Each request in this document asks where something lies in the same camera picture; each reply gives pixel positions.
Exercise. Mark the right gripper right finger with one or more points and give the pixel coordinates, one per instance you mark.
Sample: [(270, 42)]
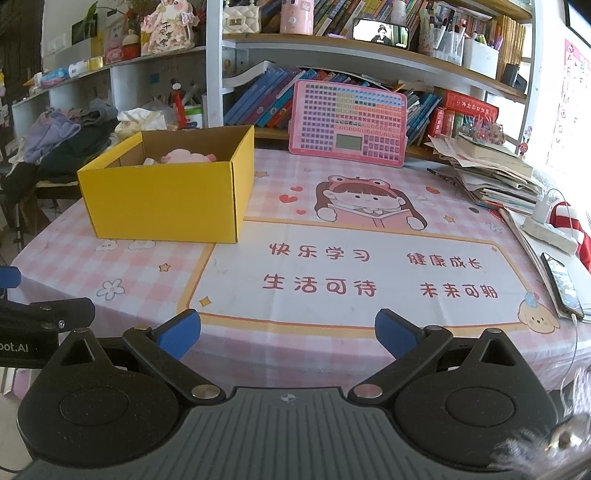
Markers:
[(415, 351)]

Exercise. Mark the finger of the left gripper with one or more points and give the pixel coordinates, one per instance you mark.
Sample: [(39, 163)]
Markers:
[(10, 278)]

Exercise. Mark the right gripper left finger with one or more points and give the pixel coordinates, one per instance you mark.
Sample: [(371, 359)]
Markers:
[(159, 351)]

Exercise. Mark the pink plush toy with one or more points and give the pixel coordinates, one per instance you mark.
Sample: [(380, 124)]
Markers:
[(183, 156)]

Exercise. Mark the pink cartoon table mat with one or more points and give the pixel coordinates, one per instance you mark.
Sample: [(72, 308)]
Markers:
[(324, 246)]

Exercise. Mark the pile of clothes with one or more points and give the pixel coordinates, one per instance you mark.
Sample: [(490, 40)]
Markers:
[(58, 145)]

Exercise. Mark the smartphone on table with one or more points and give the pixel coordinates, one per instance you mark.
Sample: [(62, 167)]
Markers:
[(562, 286)]

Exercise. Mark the yellow cardboard box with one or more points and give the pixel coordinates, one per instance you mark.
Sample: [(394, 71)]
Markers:
[(195, 202)]

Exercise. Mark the white power strip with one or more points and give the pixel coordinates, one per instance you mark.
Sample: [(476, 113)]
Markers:
[(536, 226)]

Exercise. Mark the stack of papers and books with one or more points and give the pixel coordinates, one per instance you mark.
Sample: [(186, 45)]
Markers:
[(491, 175)]

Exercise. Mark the floral tissue box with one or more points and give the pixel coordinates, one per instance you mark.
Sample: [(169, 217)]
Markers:
[(138, 120)]

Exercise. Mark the pink keyboard toy board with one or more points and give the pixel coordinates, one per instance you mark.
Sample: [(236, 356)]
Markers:
[(348, 122)]

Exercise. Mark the row of blue books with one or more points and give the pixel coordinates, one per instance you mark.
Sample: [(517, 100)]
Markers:
[(266, 96)]

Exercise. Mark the floral plush figure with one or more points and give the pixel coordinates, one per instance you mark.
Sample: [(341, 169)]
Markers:
[(168, 28)]

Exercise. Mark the smartphone on shelf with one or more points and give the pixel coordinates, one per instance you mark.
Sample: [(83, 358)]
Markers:
[(382, 33)]

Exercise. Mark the white quilted handbag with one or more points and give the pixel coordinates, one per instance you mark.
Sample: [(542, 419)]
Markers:
[(241, 18)]

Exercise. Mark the pink cylindrical device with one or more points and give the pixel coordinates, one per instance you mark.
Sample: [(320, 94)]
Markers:
[(297, 17)]

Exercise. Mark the white bookshelf frame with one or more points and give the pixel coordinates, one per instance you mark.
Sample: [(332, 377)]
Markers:
[(127, 84)]

